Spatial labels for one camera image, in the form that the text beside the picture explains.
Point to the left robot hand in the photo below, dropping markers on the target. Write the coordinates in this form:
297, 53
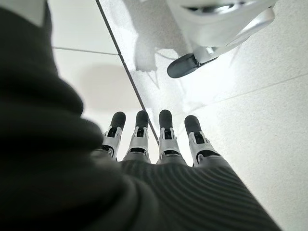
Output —
96, 187

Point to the wide white cabinet door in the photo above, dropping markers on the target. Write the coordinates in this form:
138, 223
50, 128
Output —
96, 79

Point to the narrow white cabinet door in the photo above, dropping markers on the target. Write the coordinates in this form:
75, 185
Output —
79, 24

